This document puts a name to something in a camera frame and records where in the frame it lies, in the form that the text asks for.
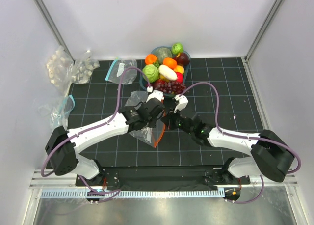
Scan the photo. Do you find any large green cabbage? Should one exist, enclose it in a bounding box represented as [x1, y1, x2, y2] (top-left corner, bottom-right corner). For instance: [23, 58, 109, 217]
[143, 64, 159, 83]

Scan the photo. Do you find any orange fruit centre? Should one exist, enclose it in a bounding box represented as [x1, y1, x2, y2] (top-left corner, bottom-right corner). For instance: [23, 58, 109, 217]
[162, 57, 177, 69]

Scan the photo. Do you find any grey green melon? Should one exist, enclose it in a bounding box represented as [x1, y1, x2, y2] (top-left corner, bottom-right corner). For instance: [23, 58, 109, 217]
[153, 47, 172, 64]

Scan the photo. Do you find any aluminium cable rail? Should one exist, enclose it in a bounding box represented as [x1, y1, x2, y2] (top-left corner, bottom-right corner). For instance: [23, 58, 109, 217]
[40, 188, 225, 199]

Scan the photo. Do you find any red apple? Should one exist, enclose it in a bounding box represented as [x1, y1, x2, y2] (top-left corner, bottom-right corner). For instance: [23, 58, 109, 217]
[175, 72, 184, 83]

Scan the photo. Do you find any small green cabbage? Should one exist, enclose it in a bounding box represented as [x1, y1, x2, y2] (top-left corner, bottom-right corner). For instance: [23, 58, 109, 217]
[171, 43, 184, 56]

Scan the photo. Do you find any yellow fruit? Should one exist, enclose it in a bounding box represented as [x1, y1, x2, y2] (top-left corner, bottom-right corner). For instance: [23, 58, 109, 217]
[173, 65, 185, 74]

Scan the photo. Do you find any purple cable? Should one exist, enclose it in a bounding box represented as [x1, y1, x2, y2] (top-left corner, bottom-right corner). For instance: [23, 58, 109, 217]
[178, 81, 302, 174]
[40, 66, 153, 178]

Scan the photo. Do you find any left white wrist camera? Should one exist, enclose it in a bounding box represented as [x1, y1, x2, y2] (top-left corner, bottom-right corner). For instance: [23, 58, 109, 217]
[146, 90, 164, 103]

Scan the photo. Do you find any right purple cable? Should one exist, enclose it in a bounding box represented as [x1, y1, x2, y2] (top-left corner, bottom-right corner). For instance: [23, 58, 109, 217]
[178, 81, 302, 174]

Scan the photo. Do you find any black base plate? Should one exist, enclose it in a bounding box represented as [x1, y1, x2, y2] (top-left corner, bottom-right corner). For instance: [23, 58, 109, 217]
[87, 165, 250, 192]

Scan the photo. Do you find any orange fruit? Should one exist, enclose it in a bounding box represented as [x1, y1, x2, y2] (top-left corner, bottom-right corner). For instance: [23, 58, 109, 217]
[162, 57, 177, 69]
[145, 54, 158, 65]

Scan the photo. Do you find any orange fruit left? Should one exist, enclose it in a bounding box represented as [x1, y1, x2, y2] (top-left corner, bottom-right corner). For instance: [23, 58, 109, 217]
[145, 54, 158, 65]

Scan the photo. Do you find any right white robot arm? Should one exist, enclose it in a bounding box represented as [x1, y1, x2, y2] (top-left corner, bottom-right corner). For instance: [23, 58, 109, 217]
[161, 112, 295, 184]

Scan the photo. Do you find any clear bag with orange zipper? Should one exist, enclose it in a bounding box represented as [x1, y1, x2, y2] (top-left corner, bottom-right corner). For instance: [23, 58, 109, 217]
[124, 91, 165, 148]

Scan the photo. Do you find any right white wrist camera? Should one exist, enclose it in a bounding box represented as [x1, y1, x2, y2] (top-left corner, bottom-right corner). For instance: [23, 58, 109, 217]
[173, 94, 188, 113]

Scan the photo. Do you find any black grid mat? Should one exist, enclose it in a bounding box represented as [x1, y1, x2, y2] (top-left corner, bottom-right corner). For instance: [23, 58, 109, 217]
[68, 58, 263, 167]

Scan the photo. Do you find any dark red plum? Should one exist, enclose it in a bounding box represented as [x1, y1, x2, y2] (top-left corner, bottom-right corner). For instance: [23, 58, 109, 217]
[175, 52, 190, 66]

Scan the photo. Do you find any bag of white pieces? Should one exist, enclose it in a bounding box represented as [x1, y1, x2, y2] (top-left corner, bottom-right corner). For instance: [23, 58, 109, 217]
[71, 50, 100, 84]
[46, 46, 74, 96]

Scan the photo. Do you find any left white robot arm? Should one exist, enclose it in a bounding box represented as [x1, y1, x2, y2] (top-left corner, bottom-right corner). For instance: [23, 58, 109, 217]
[44, 98, 165, 186]

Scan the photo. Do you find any crumpled clear bag blue zipper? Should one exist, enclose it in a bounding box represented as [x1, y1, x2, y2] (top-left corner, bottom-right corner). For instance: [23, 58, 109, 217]
[38, 95, 76, 131]

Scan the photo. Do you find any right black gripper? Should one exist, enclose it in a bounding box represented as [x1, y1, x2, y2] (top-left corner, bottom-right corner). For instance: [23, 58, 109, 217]
[161, 106, 194, 135]

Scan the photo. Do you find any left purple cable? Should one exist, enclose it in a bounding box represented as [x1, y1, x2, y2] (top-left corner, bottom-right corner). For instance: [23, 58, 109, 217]
[40, 66, 153, 178]

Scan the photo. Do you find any clear bag with blue zipper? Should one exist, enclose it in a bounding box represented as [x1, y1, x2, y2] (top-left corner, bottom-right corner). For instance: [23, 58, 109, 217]
[105, 58, 137, 85]

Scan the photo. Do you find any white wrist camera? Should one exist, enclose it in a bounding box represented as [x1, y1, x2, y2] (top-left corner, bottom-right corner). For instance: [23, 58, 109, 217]
[173, 94, 188, 113]
[146, 90, 164, 103]

